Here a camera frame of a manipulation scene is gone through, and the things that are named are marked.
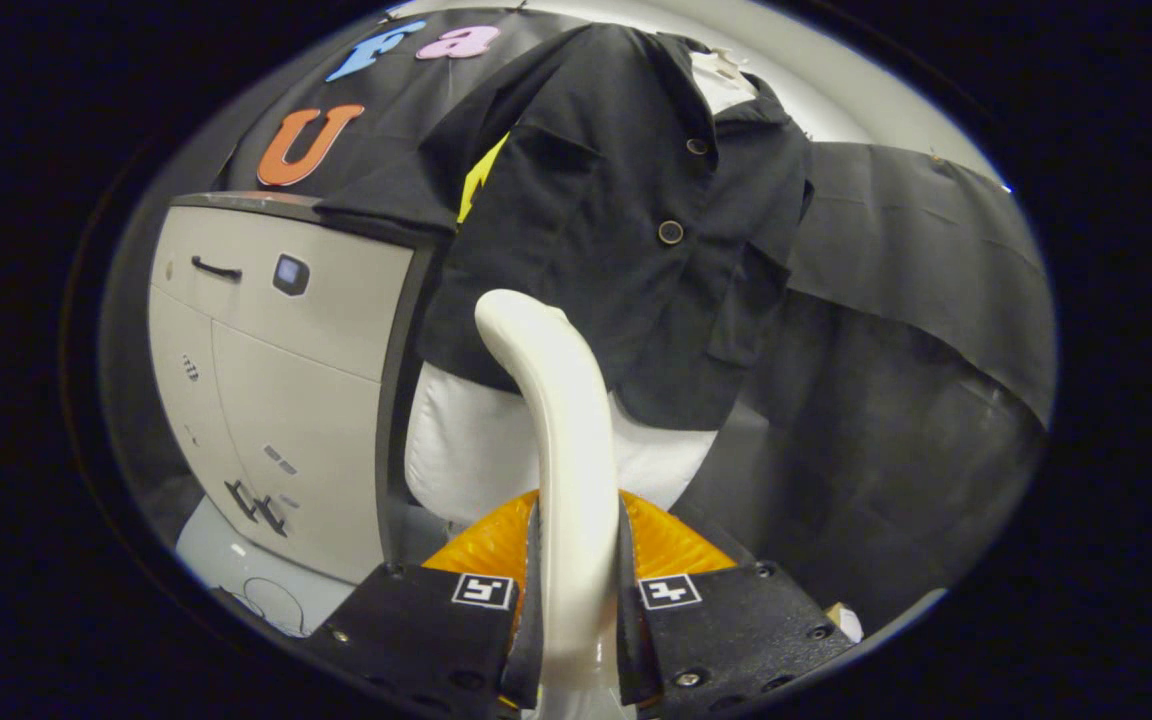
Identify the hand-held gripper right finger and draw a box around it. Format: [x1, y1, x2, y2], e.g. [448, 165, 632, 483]
[617, 488, 855, 717]

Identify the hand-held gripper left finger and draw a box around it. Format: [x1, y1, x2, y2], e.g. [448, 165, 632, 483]
[304, 488, 547, 720]

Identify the black blazer jacket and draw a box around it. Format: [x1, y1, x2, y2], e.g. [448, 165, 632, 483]
[319, 22, 817, 432]

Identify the white mannequin torso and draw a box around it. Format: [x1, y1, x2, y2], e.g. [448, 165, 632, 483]
[403, 48, 763, 528]

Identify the grey cabinet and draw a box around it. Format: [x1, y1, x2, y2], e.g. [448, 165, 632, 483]
[147, 191, 439, 587]

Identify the black backdrop cloth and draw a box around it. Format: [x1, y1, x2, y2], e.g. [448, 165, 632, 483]
[101, 8, 1057, 623]

